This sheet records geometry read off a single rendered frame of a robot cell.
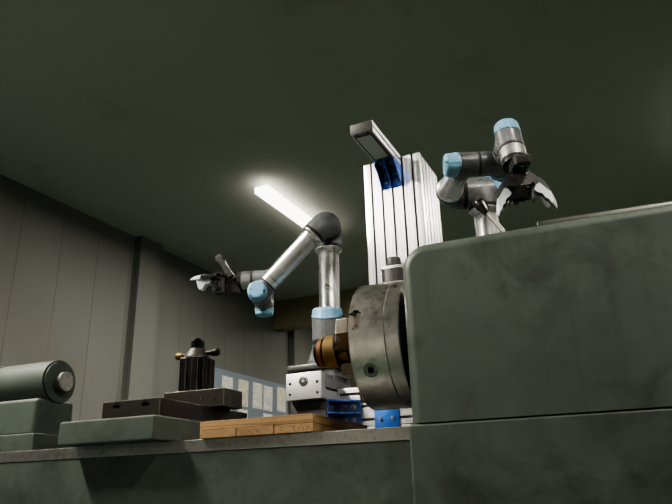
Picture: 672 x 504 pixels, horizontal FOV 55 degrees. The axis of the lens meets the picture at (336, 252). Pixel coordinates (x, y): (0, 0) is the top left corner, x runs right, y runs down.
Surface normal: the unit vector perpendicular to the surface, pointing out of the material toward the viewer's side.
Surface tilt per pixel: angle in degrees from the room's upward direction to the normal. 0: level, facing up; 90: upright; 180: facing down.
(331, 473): 90
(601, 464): 90
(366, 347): 102
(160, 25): 180
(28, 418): 90
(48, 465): 90
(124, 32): 180
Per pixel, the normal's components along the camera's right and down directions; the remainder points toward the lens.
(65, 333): 0.90, -0.18
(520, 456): -0.39, -0.31
